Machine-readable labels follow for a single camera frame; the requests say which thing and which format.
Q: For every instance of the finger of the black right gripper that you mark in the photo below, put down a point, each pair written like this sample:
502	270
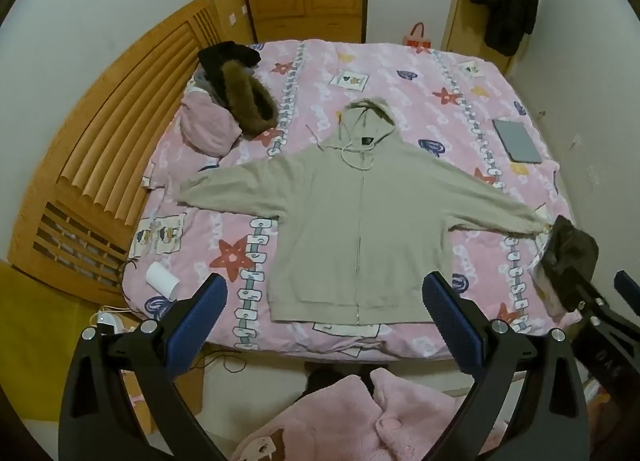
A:
628	289
606	343

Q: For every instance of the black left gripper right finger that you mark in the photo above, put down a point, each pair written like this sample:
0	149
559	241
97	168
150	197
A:
550	418

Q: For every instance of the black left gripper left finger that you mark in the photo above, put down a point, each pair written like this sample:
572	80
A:
97	420

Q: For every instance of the beige zip hoodie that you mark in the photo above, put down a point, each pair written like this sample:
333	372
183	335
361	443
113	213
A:
363	217

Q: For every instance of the dark olive garment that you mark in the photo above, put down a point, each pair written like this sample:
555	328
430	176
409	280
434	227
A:
568	262

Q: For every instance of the white device on nightstand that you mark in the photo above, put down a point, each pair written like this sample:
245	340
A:
109	320

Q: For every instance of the white paper roll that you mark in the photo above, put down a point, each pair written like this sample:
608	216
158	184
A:
162	281

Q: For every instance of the grey laptop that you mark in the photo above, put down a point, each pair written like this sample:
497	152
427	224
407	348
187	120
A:
517	142

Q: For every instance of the wooden slatted headboard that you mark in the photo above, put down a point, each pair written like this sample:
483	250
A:
79	212

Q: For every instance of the pink patterned bed blanket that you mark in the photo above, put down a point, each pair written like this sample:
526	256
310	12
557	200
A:
441	102

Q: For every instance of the pink fluffy garment on bed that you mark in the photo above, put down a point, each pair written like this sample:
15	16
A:
207	127

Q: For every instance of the red gift bag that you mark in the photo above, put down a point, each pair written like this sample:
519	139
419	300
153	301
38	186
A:
417	39

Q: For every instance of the black fur-trimmed coat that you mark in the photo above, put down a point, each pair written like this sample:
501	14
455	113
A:
229	69

